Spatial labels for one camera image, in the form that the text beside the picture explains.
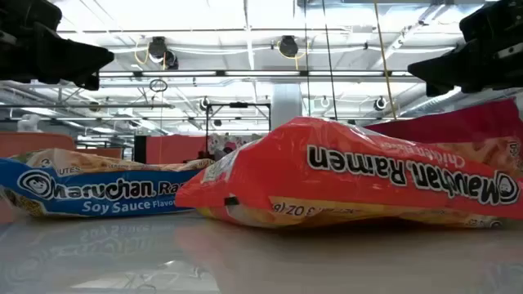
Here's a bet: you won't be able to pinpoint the black metal frame stand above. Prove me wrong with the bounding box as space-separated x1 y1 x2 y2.
205 101 272 161

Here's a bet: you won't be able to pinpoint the black ceiling spotlight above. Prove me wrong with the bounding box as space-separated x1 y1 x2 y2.
164 49 180 70

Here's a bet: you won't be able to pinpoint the grey horizontal ceiling pipe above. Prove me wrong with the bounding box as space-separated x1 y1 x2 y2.
0 102 176 109

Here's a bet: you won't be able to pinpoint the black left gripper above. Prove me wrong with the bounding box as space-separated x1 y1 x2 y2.
0 0 115 91

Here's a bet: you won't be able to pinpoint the blue soy sauce noodle packet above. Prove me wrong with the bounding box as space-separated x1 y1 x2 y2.
0 147 216 218

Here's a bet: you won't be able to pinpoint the white robot figure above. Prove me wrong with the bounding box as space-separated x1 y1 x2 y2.
16 114 42 133

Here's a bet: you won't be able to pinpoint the orange-red partition curtain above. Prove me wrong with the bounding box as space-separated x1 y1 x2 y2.
145 134 208 165

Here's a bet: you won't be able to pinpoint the black ceiling cable reel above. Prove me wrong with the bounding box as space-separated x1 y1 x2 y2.
147 36 168 63
279 35 300 59

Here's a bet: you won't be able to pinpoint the black partition post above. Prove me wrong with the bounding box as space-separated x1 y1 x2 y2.
133 135 147 164

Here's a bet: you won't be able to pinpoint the yellow hanging cord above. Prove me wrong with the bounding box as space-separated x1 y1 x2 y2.
373 0 398 121

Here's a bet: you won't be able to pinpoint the white round pillar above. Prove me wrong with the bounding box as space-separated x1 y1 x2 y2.
271 83 303 131

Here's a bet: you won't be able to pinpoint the floral patterned cloth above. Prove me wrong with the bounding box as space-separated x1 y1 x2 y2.
207 132 262 161

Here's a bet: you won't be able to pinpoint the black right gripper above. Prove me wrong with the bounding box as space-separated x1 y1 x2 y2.
407 0 523 98

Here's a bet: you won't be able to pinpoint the silver ventilation duct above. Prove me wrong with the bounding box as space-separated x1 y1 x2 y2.
398 87 523 119

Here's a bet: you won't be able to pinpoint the red Maruchan noodle packet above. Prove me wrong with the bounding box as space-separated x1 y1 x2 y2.
364 97 523 177

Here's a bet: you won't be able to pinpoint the black hanging cord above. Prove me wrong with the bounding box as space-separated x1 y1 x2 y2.
303 0 311 118
321 0 338 122

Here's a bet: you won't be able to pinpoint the orange Maruchan noodle packet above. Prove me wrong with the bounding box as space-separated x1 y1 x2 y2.
174 116 523 229

